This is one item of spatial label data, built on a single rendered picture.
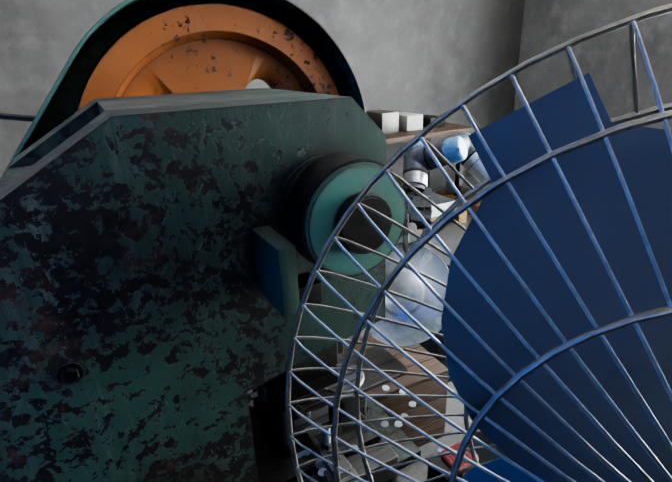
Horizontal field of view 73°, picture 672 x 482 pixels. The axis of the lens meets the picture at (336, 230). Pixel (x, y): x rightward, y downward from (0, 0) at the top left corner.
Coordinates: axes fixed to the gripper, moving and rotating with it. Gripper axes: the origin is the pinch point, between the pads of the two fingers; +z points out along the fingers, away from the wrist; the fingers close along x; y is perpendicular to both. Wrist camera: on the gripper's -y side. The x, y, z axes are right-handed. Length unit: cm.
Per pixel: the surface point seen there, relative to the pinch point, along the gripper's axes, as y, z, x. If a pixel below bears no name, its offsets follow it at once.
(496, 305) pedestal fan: 9, 41, -95
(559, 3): 145, -409, 269
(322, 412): -17.1, 45.2, -7.0
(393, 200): 0, 15, -60
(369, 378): -7.3, 35.6, 1.0
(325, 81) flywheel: -23, -40, -25
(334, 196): -7, 18, -66
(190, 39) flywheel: -52, -34, -48
